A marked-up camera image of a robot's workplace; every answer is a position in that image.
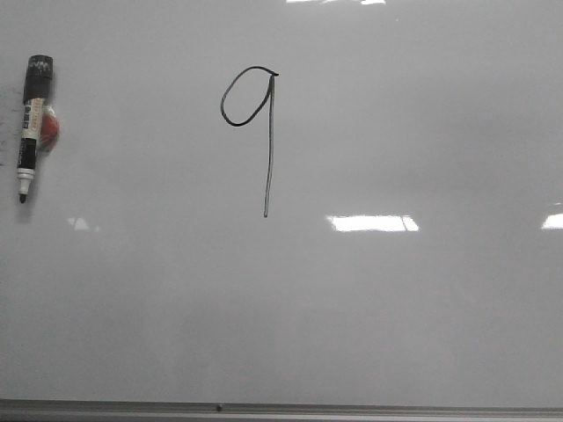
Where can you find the black whiteboard marker with magnet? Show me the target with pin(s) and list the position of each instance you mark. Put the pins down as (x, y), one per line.
(36, 94)

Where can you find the white whiteboard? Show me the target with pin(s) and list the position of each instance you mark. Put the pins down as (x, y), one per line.
(260, 210)

